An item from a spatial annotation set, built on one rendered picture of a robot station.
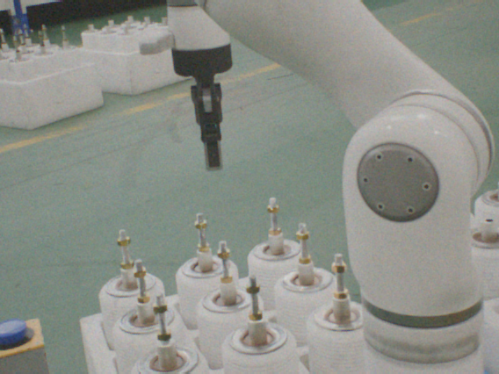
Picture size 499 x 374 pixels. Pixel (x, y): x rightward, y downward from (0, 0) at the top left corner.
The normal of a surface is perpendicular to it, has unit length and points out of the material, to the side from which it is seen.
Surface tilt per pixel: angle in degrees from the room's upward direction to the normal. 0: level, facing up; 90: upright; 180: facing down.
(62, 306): 0
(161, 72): 90
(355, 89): 104
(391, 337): 90
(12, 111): 90
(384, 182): 92
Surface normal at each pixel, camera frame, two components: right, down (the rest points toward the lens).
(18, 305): -0.10, -0.93
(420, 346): -0.25, 0.36
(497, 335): -0.93, 0.21
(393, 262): -0.51, 0.34
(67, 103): 0.79, 0.14
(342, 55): -0.05, 0.52
